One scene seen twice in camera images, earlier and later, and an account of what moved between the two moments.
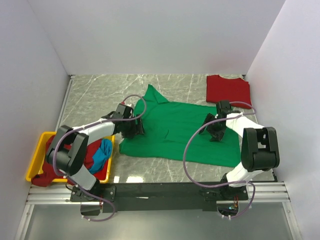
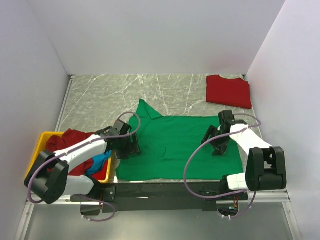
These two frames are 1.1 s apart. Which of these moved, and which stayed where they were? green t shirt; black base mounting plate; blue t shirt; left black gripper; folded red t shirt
Moved: left black gripper; green t shirt
Stayed: black base mounting plate; folded red t shirt; blue t shirt
